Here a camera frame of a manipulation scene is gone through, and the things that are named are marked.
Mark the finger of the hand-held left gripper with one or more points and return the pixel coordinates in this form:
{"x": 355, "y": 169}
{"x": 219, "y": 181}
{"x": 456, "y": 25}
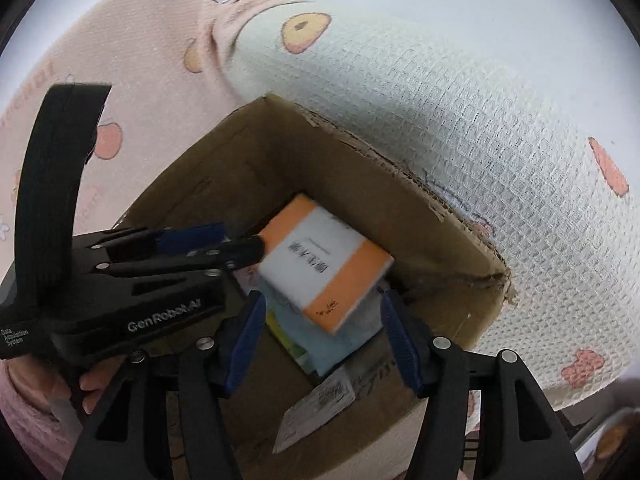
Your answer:
{"x": 235, "y": 255}
{"x": 195, "y": 237}

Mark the brown cardboard box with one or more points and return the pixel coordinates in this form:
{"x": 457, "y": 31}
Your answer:
{"x": 410, "y": 230}

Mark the light blue wet wipes pack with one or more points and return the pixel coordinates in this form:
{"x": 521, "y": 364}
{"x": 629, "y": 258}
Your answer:
{"x": 330, "y": 347}

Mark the yellow cartoon crayon box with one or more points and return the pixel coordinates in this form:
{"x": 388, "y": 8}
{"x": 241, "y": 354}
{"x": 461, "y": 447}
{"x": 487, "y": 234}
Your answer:
{"x": 285, "y": 335}

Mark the person's left forearm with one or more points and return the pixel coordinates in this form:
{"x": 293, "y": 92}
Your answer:
{"x": 30, "y": 410}

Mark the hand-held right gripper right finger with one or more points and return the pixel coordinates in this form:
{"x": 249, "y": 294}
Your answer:
{"x": 400, "y": 345}

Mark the orange and white tissue pack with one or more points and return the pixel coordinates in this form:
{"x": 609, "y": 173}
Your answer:
{"x": 320, "y": 265}

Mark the pink printed blanket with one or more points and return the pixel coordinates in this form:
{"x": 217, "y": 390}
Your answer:
{"x": 400, "y": 110}

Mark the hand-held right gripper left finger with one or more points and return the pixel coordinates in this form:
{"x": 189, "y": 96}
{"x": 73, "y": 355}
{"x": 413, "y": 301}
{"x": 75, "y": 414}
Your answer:
{"x": 245, "y": 345}

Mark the person's left hand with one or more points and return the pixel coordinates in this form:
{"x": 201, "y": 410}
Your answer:
{"x": 102, "y": 385}

